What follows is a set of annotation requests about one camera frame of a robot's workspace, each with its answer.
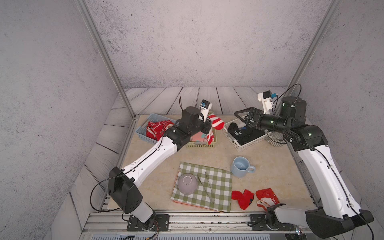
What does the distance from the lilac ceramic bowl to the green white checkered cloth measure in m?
0.01

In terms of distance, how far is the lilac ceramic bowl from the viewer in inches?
32.0

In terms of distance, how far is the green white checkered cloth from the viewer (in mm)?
802
